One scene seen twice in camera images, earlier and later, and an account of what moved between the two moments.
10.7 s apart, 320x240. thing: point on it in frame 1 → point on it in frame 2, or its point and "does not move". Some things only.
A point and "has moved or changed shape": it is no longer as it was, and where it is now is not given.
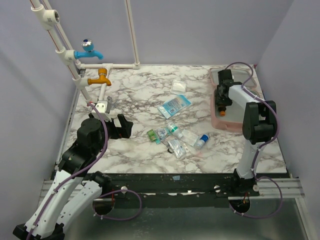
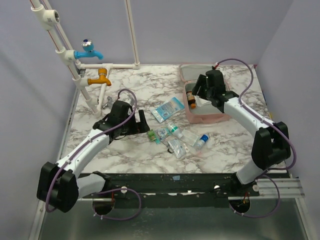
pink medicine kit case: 233,119 → 209,113
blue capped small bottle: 204,138 does not move
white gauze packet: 178,87 → 200,102
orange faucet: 102,73 does not move
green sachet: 151,135 does not move
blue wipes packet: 171,107 has moved or changed shape
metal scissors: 170,150 does not move
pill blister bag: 162,133 does not move
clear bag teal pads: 188,137 does not move
